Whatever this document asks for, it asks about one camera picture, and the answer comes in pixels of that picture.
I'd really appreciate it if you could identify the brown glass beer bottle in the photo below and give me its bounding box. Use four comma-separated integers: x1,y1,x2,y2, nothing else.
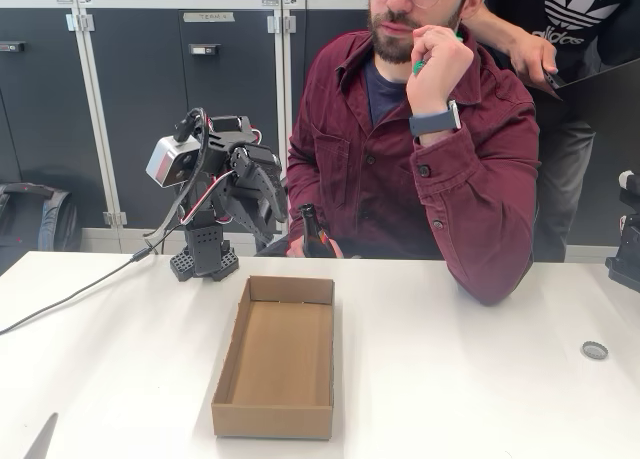
298,203,337,259

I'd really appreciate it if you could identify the green edding permanent marker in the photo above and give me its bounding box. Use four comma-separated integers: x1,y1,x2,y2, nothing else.
410,20,465,77

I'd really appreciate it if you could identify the black laptop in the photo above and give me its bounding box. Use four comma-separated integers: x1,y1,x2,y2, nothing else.
530,57,640,135

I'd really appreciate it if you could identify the standing person right forearm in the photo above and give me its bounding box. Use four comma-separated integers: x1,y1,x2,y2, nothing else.
462,3,551,63

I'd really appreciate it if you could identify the seated man left forearm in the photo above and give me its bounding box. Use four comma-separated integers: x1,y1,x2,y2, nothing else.
412,128,540,308

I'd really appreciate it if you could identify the person in black adidas hoodie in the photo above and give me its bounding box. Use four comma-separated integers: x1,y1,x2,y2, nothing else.
462,0,640,263

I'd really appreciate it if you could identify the seated man left hand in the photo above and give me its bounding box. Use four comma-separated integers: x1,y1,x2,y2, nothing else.
406,23,476,113

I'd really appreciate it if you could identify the standing person right hand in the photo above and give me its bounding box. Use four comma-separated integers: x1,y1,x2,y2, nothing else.
509,37,561,88

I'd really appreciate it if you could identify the man in maroon shirt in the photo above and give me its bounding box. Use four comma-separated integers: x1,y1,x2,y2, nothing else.
259,0,542,308

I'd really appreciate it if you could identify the grey tape team label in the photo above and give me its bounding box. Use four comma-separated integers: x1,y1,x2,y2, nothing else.
182,11,236,24

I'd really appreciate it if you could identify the open brown cardboard box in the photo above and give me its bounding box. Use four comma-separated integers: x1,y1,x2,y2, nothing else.
211,274,335,440

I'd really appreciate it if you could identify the grey smartwatch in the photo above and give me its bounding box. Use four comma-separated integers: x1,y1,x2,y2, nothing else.
408,98,464,138

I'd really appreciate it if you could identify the grey black backpack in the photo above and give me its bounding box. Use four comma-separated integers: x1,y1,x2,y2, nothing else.
0,181,84,275

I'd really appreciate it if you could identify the silver bottle cap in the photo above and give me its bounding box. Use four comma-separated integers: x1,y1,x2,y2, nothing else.
579,339,610,361

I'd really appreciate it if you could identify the red white servo wire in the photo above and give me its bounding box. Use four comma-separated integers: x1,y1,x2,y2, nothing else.
173,171,237,226

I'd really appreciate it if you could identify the white gripper camera box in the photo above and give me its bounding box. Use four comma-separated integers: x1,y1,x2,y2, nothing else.
145,135,199,190

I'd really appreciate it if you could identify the black camera cable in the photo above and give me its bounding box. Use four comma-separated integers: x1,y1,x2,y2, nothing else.
0,107,210,336

